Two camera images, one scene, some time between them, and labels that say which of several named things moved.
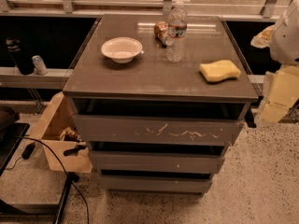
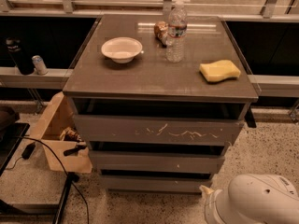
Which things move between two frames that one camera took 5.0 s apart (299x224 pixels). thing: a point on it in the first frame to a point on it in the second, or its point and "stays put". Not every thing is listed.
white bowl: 121,49 stays put
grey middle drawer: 155,161 stays put
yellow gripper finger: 285,88 to 206,189
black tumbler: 21,55 stays put
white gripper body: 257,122 to 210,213
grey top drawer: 161,130 stays put
